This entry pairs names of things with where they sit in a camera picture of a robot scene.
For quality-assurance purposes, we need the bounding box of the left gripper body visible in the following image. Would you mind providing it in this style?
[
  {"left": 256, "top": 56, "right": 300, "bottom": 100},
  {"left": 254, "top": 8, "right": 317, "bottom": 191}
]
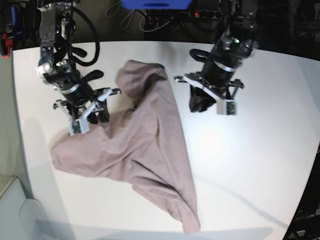
[{"left": 181, "top": 62, "right": 245, "bottom": 92}]

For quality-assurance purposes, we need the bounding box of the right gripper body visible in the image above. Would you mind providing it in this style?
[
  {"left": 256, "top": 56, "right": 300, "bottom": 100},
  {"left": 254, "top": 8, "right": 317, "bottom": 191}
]
[{"left": 53, "top": 83, "right": 122, "bottom": 125}]

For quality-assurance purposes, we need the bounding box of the pink t-shirt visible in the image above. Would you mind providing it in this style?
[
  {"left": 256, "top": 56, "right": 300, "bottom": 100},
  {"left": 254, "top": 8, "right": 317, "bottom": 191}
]
[{"left": 50, "top": 60, "right": 201, "bottom": 234}]

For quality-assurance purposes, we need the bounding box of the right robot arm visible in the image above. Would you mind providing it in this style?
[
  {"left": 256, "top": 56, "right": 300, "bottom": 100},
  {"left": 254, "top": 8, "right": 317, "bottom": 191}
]
[{"left": 36, "top": 0, "right": 110, "bottom": 125}]

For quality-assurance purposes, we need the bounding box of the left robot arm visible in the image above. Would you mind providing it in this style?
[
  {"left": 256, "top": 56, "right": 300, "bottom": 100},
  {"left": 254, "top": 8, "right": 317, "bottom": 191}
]
[{"left": 174, "top": 0, "right": 259, "bottom": 116}]

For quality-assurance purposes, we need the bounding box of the black power strip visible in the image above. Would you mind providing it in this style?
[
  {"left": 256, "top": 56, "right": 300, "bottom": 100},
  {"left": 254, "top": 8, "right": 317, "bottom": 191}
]
[{"left": 194, "top": 9, "right": 223, "bottom": 20}]

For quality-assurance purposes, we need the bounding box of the red and black clamp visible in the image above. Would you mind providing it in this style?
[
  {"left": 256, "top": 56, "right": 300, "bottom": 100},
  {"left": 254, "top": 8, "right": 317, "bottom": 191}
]
[{"left": 0, "top": 31, "right": 13, "bottom": 58}]

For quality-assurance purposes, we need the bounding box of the blue plastic box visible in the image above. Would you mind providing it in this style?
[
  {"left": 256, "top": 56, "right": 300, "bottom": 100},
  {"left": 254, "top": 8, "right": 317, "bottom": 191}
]
[{"left": 120, "top": 0, "right": 192, "bottom": 10}]

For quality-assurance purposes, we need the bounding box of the white bin corner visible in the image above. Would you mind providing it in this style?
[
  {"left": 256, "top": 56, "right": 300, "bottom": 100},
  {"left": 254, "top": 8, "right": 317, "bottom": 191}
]
[{"left": 0, "top": 177, "right": 51, "bottom": 240}]

